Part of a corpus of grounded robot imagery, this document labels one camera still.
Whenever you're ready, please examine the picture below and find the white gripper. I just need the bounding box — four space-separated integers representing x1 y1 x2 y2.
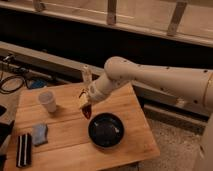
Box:
79 77 110 109

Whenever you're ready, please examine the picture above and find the red pepper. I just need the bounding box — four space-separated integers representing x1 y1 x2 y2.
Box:
82 105 92 119

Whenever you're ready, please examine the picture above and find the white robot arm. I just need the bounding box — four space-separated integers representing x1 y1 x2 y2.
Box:
79 56 213 171

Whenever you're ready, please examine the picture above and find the black ceramic bowl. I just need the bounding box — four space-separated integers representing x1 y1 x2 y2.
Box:
88 113 125 148

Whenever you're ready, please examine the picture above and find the small clear bottle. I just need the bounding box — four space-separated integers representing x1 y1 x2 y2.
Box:
82 65 92 86

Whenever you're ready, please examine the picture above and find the white paper cup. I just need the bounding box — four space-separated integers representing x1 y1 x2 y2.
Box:
38 91 57 113

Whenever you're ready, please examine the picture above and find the wooden board table top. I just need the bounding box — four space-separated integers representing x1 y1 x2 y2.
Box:
3 83 160 171

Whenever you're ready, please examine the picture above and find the blue object on floor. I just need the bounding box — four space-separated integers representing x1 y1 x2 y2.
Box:
29 78 47 89

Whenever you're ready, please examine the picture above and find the black white striped block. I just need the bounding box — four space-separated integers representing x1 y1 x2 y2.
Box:
16 133 32 168

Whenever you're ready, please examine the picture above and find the black coiled cable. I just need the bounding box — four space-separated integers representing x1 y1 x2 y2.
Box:
0 63 29 95

